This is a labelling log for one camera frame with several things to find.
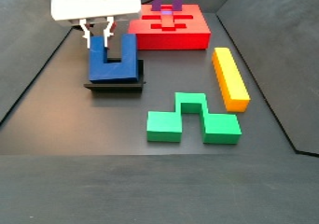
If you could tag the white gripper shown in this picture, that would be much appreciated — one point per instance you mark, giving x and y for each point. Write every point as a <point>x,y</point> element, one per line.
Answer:
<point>76,12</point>

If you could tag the red slotted base block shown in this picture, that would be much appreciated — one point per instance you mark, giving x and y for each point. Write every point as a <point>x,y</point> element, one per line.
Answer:
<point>170,30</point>

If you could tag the purple U-shaped block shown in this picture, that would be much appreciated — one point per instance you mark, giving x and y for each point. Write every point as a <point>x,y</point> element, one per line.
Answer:
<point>166,0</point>

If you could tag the yellow long bar block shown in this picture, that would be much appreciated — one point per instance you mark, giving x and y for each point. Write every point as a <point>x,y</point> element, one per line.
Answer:
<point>230,84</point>

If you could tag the black angle fixture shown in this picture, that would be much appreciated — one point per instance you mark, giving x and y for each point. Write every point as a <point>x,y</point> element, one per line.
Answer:
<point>125,87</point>

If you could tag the green zigzag block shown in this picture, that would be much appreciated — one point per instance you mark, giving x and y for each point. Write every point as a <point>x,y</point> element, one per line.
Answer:
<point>169,126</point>

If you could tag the blue U-shaped block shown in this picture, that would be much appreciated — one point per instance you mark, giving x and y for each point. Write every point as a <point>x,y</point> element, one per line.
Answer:
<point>104,70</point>

